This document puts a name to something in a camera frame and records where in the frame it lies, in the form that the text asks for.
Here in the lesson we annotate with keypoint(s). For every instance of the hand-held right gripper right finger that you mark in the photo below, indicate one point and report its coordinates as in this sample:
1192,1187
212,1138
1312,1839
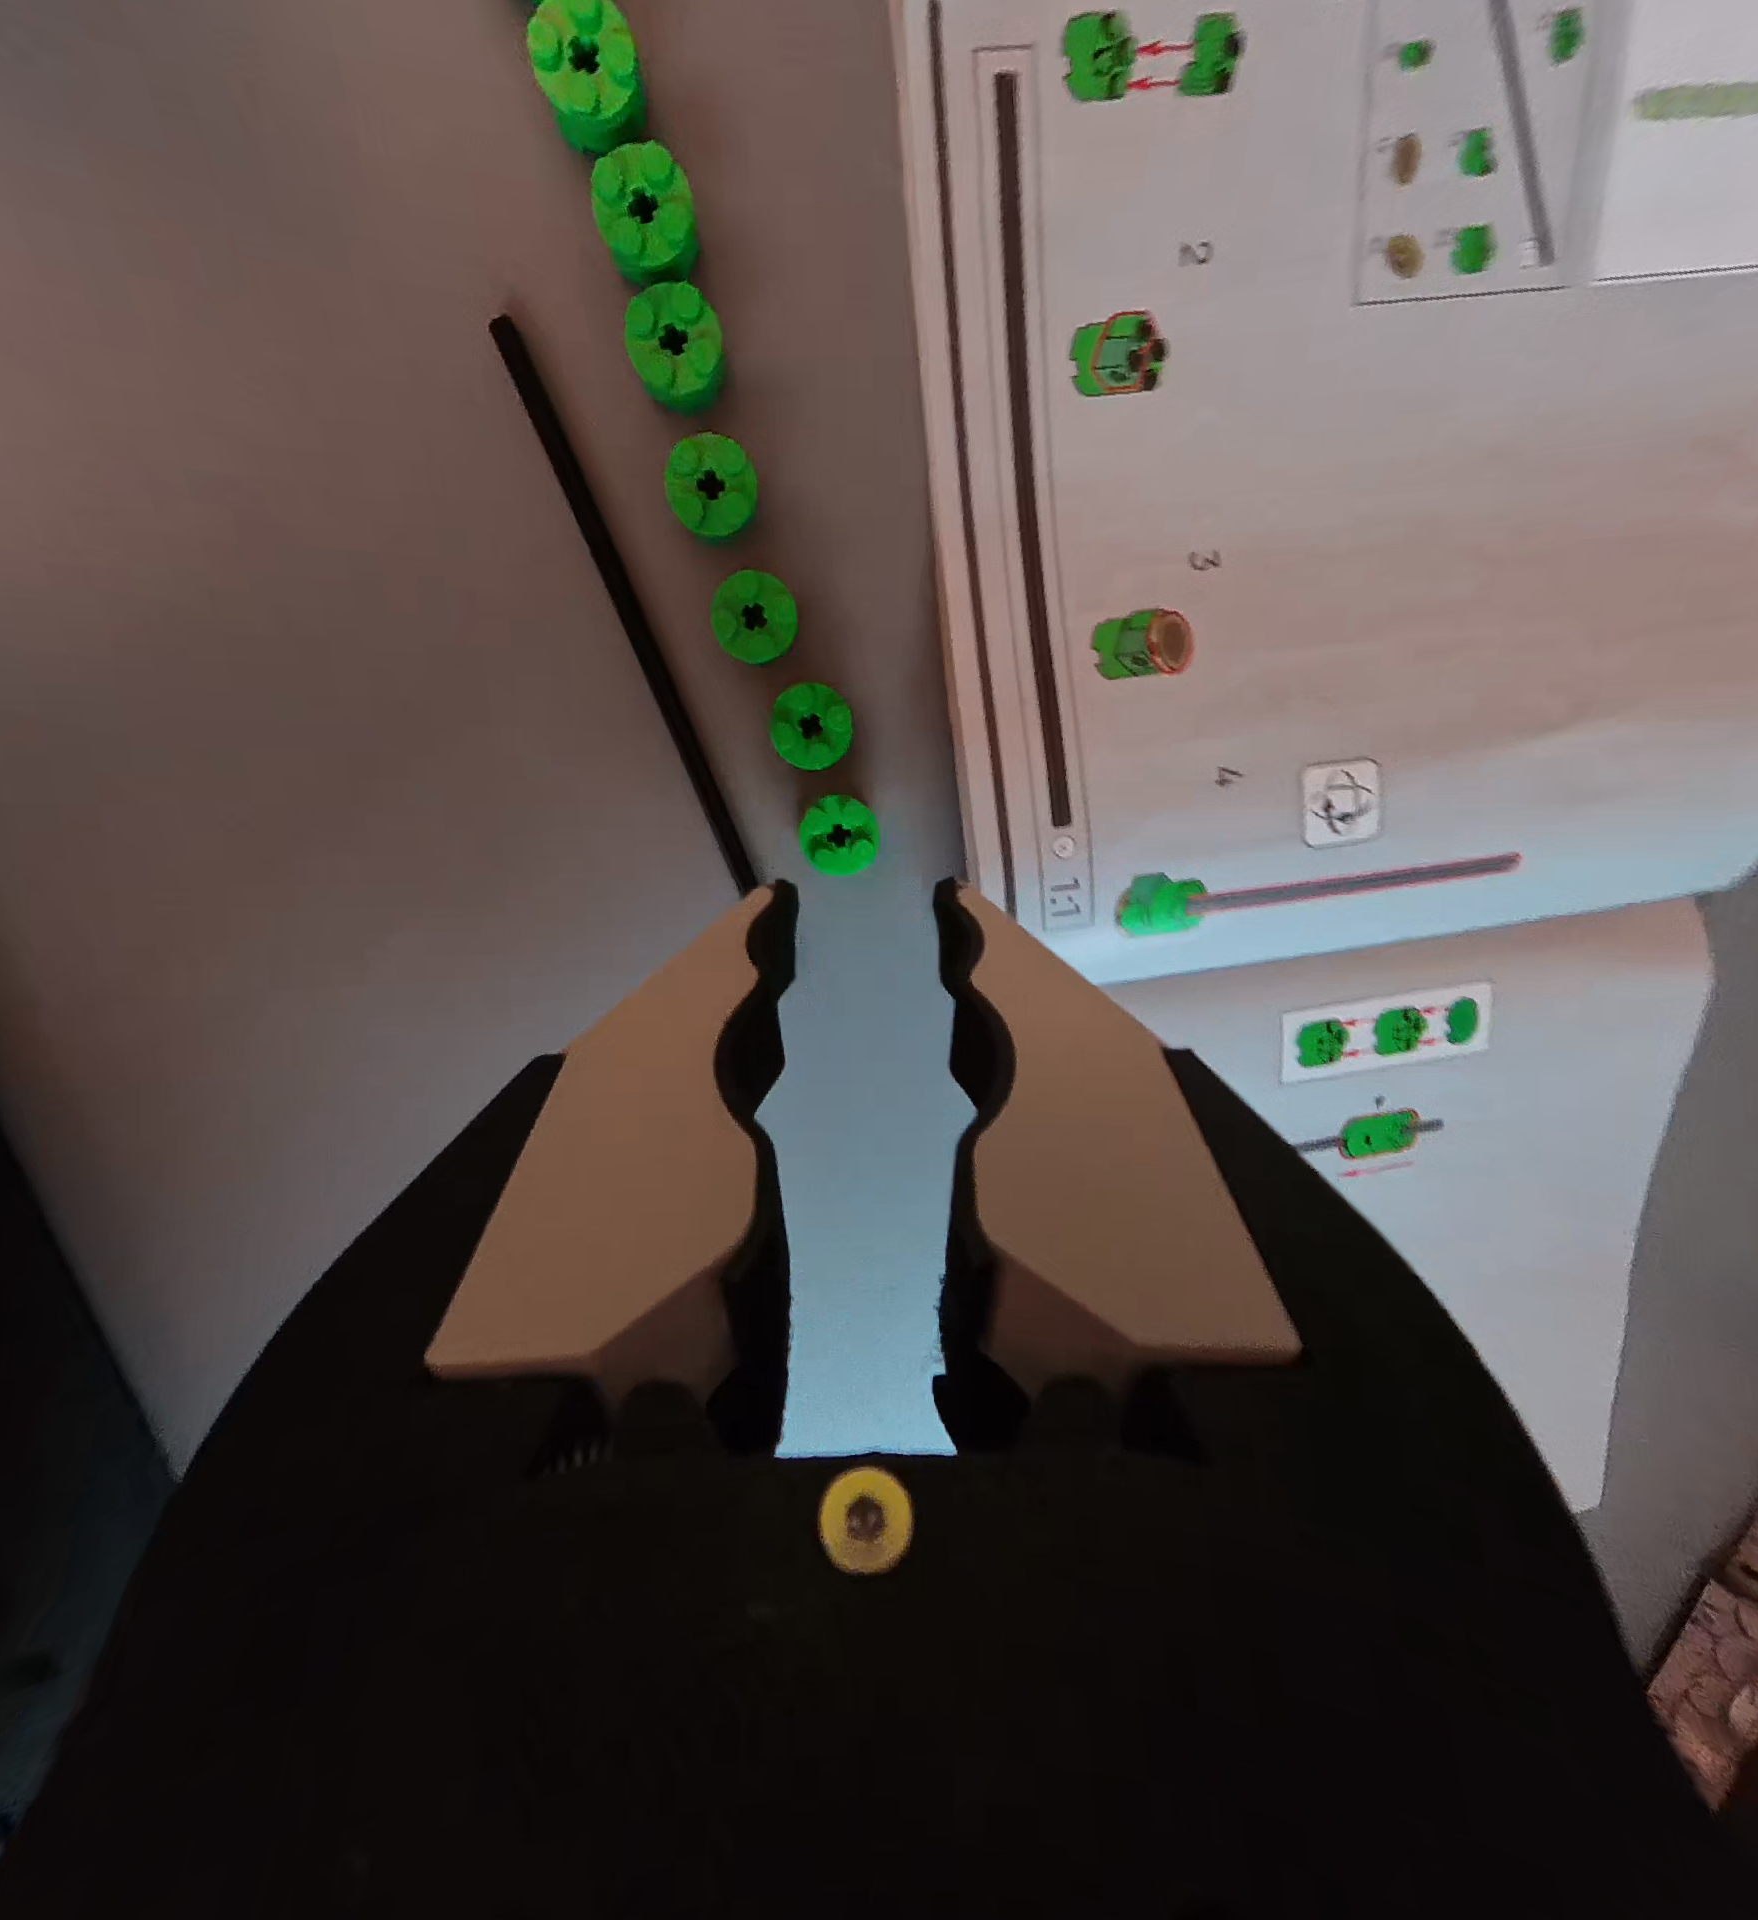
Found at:
1119,1200

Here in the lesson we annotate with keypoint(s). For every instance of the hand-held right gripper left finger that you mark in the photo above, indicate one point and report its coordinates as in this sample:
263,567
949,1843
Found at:
609,1200

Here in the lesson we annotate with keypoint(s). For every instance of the black axle rod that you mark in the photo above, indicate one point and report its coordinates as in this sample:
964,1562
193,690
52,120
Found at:
609,570

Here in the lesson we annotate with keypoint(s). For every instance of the row of green bricks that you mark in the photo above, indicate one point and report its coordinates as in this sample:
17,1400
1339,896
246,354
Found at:
710,483

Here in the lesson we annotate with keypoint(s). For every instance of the instruction booklet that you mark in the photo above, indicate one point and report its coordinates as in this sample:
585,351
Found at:
1420,451

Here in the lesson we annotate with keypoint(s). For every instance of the grey desk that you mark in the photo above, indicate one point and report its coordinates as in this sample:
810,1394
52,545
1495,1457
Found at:
296,600

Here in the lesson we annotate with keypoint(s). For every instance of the black dotted mat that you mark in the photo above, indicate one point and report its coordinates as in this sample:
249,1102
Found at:
8,1349

